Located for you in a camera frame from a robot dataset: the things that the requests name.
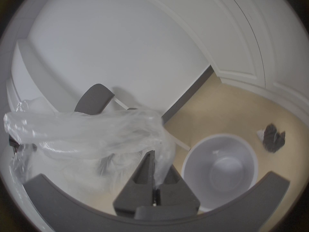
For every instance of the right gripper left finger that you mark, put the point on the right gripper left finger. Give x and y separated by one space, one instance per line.
140 192

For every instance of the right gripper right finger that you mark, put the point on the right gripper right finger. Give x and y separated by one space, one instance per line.
178 194

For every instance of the clear plastic bag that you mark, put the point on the clear plastic bag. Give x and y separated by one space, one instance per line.
96 132

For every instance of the white paper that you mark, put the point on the white paper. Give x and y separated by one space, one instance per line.
261 134

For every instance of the black plastic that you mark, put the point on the black plastic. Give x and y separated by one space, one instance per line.
272 139

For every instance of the white trash bin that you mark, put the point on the white trash bin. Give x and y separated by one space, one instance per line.
200 158

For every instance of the grey padded white chair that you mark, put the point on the grey padded white chair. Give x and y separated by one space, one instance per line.
94 98

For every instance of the white wardrobe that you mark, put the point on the white wardrobe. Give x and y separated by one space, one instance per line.
217 32

